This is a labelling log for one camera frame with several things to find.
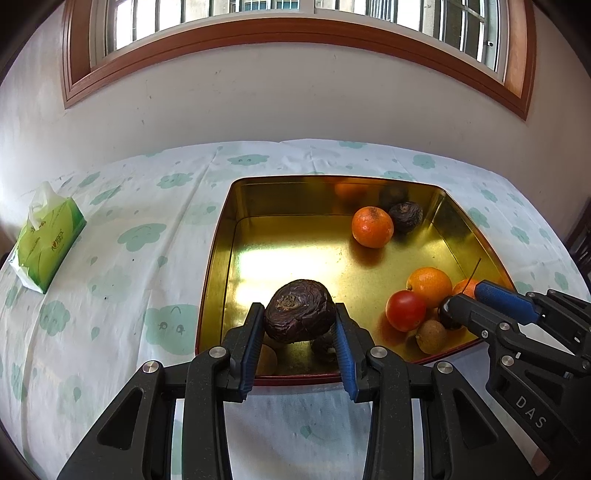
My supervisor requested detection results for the green tissue pack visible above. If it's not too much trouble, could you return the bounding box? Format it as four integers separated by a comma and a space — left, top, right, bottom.
9, 181, 88, 295

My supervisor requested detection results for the red and gold tin box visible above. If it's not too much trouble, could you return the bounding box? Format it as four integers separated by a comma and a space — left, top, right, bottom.
195, 174, 518, 387

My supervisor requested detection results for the red cherry tomato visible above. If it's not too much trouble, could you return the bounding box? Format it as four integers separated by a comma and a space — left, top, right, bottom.
385, 290, 427, 332

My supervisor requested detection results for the dark furniture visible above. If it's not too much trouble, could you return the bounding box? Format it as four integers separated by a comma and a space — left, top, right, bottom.
566, 198, 591, 282

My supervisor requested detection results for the small mandarin orange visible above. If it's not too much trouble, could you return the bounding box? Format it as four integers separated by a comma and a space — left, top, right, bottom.
351, 206, 395, 249

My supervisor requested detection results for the small dark wrinkled fruit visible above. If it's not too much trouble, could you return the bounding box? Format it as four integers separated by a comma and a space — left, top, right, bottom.
388, 202, 424, 233

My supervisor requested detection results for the oval orange kumquat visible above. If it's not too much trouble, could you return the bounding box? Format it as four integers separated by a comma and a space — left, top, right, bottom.
406, 267, 453, 309

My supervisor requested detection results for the brown longan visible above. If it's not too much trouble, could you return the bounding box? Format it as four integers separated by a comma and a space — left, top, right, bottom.
416, 319, 448, 355

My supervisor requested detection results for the large mandarin orange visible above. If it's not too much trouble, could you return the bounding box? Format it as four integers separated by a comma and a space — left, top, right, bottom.
452, 278, 481, 301

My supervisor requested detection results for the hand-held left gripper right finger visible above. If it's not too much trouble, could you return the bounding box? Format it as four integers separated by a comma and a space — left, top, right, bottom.
333, 302, 548, 480

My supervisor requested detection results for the white cloud print tablecloth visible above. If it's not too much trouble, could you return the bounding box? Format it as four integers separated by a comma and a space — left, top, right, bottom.
0, 140, 591, 480

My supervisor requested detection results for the wooden framed window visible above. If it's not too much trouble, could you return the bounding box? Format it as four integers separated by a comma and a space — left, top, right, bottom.
62, 0, 537, 121

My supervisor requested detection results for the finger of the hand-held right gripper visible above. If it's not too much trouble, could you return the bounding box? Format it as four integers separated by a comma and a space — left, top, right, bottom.
475, 279, 591, 344
438, 294, 591, 377

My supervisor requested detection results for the large dark wrinkled fruit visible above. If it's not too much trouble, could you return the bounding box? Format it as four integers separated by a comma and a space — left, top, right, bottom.
263, 279, 336, 344

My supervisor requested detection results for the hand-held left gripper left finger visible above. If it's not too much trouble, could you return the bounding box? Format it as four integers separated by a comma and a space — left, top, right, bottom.
58, 302, 266, 480

